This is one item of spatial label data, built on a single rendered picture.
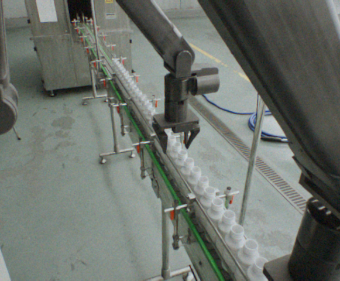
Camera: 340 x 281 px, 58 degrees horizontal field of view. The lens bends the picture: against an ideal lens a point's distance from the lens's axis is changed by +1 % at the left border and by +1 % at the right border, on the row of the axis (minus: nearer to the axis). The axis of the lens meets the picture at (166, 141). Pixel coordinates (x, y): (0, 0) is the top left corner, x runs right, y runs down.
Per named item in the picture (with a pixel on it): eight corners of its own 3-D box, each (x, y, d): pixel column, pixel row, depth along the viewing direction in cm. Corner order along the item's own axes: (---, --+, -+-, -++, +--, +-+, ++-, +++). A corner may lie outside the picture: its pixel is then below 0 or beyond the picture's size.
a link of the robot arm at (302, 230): (296, 194, 33) (338, 232, 29) (346, 180, 35) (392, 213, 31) (285, 236, 37) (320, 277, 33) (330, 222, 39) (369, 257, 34)
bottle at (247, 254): (253, 274, 92) (261, 237, 84) (254, 293, 87) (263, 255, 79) (233, 270, 93) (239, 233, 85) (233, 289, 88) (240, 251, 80)
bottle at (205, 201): (217, 229, 107) (222, 194, 98) (201, 233, 106) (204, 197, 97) (210, 217, 112) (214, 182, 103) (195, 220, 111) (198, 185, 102)
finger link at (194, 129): (164, 145, 82) (164, 114, 77) (189, 140, 84) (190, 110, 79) (174, 158, 76) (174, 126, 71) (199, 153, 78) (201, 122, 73)
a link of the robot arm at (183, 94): (160, 69, 69) (169, 78, 65) (188, 66, 71) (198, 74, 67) (161, 97, 73) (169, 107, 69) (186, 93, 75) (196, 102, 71)
